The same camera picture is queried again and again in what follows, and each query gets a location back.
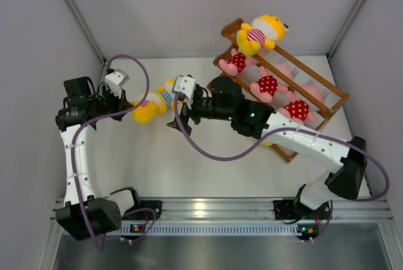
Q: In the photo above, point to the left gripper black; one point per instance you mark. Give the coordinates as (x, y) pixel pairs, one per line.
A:
(121, 104)

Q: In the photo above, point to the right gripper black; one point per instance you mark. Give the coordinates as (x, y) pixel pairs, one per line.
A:
(186, 112)

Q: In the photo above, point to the yellow toy red stripes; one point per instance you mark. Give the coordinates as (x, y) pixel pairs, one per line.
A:
(153, 105)
(263, 33)

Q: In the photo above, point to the yellow toy blue stripes shelf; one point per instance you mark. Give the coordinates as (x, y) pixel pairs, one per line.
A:
(267, 143)

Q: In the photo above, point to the pink toy red dots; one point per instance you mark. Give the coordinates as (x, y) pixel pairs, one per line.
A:
(300, 109)
(266, 86)

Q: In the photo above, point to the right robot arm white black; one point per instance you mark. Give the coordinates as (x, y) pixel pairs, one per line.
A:
(344, 160)

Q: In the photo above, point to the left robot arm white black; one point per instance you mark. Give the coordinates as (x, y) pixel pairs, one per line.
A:
(86, 212)

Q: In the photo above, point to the pink toy top-left middle shelf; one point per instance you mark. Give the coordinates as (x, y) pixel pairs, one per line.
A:
(236, 63)

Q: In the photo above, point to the wooden three-tier shelf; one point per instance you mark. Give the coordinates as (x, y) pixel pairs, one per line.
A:
(288, 71)

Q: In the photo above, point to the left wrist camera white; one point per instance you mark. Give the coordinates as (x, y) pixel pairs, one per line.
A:
(115, 79)

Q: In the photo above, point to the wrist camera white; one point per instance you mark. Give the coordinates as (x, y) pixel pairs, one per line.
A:
(186, 86)
(115, 79)

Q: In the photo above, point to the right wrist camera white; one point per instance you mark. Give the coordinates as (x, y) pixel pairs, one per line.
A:
(186, 86)

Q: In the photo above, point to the aluminium mounting rail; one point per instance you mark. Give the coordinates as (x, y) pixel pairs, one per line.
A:
(264, 209)

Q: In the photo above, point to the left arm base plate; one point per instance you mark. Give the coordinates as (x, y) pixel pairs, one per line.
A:
(144, 210)

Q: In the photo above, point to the perforated cable tray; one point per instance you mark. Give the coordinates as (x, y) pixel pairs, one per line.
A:
(208, 229)

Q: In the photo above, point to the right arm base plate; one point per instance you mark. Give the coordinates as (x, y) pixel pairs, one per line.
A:
(292, 211)

